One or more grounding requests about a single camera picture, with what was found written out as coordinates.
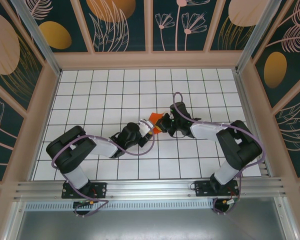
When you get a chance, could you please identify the orange cloth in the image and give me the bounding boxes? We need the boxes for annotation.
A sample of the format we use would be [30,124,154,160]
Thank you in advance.
[149,112,166,135]

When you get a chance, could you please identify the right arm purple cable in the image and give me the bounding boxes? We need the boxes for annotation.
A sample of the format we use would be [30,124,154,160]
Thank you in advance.
[173,92,265,216]

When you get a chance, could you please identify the grey metal panel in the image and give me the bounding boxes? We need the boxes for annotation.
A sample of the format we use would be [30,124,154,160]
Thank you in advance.
[4,197,300,240]

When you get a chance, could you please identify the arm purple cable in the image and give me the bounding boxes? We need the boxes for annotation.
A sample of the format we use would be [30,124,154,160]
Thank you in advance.
[173,92,265,216]
[51,129,156,218]

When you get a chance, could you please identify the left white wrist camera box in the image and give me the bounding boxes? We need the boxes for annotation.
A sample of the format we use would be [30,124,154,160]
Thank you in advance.
[138,119,154,135]

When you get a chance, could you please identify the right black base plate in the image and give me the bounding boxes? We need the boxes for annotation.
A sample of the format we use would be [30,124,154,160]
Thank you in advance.
[194,180,240,197]

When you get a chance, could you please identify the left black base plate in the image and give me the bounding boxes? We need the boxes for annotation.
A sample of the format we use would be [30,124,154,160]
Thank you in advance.
[61,181,108,200]

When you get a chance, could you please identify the right small circuit board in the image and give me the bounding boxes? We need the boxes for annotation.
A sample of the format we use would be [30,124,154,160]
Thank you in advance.
[221,198,240,206]

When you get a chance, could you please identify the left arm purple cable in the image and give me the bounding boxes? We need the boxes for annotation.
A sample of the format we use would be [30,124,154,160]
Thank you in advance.
[51,129,156,218]

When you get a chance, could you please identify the small circuit board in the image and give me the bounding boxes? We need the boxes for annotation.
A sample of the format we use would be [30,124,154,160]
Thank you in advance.
[73,198,99,208]
[221,198,240,206]

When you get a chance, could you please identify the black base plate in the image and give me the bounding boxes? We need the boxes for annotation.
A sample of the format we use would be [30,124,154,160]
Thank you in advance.
[194,180,240,197]
[61,181,108,200]

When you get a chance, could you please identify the aluminium side rail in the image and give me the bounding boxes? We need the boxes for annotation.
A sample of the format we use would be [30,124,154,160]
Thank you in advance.
[232,69,273,178]

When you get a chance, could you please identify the long aluminium mounting rail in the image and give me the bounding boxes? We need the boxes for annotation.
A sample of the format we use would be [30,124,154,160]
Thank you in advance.
[13,176,290,201]

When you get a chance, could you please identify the left small circuit board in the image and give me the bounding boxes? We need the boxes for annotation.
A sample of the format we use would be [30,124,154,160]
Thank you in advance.
[73,198,99,208]

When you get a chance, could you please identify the slotted grey cable duct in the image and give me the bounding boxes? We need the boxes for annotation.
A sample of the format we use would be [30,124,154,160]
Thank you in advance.
[24,201,216,211]

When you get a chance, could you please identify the aluminium frame post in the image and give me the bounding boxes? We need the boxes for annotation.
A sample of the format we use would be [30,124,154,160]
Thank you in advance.
[9,0,63,77]
[234,0,283,74]

